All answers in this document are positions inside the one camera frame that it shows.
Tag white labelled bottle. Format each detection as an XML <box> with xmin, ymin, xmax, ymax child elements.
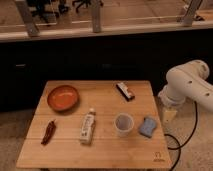
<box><xmin>79</xmin><ymin>108</ymin><xmax>96</xmax><ymax>145</ymax></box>

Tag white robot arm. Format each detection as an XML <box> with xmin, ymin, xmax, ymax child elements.
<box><xmin>158</xmin><ymin>60</ymin><xmax>213</xmax><ymax>123</ymax></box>

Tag orange ceramic bowl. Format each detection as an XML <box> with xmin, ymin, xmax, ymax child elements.
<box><xmin>47</xmin><ymin>85</ymin><xmax>79</xmax><ymax>112</ymax></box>

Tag blue sponge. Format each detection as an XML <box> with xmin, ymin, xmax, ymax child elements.
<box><xmin>139</xmin><ymin>117</ymin><xmax>157</xmax><ymax>138</ymax></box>

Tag translucent plastic cup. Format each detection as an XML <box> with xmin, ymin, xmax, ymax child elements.
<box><xmin>114</xmin><ymin>113</ymin><xmax>134</xmax><ymax>137</ymax></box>

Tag black and white eraser block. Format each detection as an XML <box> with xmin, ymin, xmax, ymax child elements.
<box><xmin>116</xmin><ymin>82</ymin><xmax>135</xmax><ymax>101</ymax></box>

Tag wooden table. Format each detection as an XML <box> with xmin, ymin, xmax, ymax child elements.
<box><xmin>16</xmin><ymin>81</ymin><xmax>171</xmax><ymax>170</ymax></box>

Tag dried red chili pepper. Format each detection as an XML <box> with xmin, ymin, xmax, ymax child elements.
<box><xmin>41</xmin><ymin>121</ymin><xmax>56</xmax><ymax>145</ymax></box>

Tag black office chair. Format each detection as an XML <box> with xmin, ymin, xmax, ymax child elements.
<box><xmin>26</xmin><ymin>0</ymin><xmax>69</xmax><ymax>18</ymax></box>

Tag black cable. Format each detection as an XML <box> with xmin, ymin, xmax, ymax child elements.
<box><xmin>163</xmin><ymin>101</ymin><xmax>199</xmax><ymax>171</ymax></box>

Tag right metal window post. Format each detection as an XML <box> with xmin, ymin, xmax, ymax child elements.
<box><xmin>182</xmin><ymin>0</ymin><xmax>203</xmax><ymax>27</ymax></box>

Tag metal window post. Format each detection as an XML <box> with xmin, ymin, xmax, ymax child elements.
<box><xmin>182</xmin><ymin>0</ymin><xmax>203</xmax><ymax>27</ymax></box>
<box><xmin>15</xmin><ymin>0</ymin><xmax>39</xmax><ymax>37</ymax></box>
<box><xmin>91</xmin><ymin>0</ymin><xmax>101</xmax><ymax>33</ymax></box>

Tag middle metal window post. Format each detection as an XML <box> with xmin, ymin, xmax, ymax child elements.
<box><xmin>91</xmin><ymin>0</ymin><xmax>101</xmax><ymax>33</ymax></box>

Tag left metal window post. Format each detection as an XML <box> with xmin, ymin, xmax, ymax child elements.
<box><xmin>15</xmin><ymin>0</ymin><xmax>39</xmax><ymax>37</ymax></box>

